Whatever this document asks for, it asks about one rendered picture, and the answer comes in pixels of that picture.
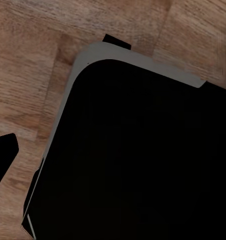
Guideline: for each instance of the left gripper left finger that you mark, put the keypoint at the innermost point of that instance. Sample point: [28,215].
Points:
[8,151]

